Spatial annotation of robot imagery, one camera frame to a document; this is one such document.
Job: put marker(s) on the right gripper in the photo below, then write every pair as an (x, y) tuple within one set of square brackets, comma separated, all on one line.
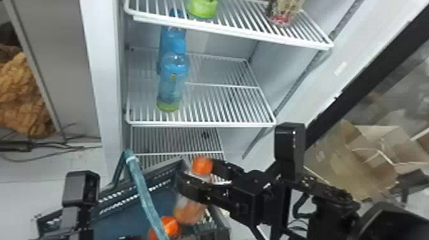
[(258, 197)]

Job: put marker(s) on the orange bottle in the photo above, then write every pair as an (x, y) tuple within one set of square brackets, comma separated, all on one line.
[(202, 166), (169, 228)]

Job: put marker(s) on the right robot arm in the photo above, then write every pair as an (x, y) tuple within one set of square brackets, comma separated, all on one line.
[(335, 207)]

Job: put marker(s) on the blue basket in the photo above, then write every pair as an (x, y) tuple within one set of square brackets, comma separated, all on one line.
[(129, 214)]

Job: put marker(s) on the blue bottle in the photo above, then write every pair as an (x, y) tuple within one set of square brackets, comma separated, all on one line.
[(172, 80), (170, 37)]

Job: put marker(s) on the cardboard box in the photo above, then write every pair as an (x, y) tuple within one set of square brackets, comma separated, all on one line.
[(362, 157)]

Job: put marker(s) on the white fridge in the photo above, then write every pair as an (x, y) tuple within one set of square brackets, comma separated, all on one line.
[(104, 83)]

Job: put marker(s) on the green bottle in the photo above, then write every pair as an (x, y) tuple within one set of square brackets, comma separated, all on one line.
[(202, 7)]

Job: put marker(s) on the beige snack packet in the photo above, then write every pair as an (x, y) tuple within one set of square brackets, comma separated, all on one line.
[(285, 10)]

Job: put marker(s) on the fridge door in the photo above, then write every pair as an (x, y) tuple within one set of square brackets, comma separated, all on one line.
[(375, 72)]

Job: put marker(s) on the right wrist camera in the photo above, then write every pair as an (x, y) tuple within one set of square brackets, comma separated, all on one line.
[(290, 150)]

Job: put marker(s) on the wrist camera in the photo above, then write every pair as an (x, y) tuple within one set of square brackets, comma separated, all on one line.
[(80, 187), (290, 150)]

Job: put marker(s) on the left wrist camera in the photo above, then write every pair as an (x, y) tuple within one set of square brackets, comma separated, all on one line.
[(80, 187)]

